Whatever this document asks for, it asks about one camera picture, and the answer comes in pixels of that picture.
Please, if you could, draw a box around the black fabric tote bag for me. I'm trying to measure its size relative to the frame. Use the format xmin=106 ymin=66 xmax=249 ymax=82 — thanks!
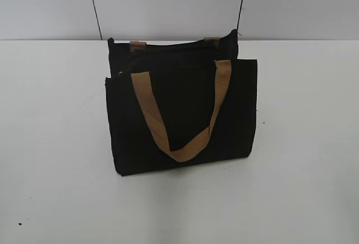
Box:
xmin=105 ymin=30 xmax=257 ymax=176

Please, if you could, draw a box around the tan front bag handle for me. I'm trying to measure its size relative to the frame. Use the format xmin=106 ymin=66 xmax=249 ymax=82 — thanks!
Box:
xmin=131 ymin=60 xmax=232 ymax=162

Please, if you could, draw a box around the tan bag handle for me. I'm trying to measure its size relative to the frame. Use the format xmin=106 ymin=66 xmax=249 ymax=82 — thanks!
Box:
xmin=129 ymin=36 xmax=220 ymax=52
xmin=131 ymin=60 xmax=232 ymax=162

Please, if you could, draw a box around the tan rear bag handle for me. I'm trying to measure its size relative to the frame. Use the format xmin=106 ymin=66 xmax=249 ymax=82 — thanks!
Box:
xmin=129 ymin=36 xmax=220 ymax=52

